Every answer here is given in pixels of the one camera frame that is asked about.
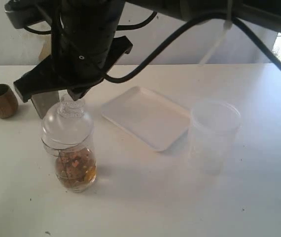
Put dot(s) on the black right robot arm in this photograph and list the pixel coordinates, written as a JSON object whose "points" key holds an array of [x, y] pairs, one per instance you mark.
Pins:
{"points": [[265, 13]]}

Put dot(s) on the stainless steel cup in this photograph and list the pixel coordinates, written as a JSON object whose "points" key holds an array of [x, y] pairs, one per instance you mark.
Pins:
{"points": [[44, 101]]}

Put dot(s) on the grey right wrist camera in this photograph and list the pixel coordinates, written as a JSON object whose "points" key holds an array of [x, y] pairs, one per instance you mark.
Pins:
{"points": [[24, 13]]}

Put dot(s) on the white foam tray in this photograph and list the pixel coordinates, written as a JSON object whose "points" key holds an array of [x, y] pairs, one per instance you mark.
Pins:
{"points": [[148, 116]]}

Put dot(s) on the translucent plastic tub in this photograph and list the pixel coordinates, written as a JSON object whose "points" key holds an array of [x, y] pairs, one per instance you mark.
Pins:
{"points": [[212, 131]]}

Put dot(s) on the brown wooden cup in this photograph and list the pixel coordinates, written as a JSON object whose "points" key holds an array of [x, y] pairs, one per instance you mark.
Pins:
{"points": [[8, 102]]}

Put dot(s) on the clear measuring glass jar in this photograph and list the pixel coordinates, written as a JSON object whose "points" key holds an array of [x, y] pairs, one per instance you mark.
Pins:
{"points": [[54, 152]]}

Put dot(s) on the clear dome jar lid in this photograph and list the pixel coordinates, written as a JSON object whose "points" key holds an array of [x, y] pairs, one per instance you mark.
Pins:
{"points": [[66, 124]]}

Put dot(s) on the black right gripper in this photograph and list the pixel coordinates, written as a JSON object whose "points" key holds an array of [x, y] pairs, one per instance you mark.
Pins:
{"points": [[83, 49]]}

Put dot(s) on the white zip tie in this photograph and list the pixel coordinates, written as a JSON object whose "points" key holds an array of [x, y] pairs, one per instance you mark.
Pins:
{"points": [[226, 27]]}

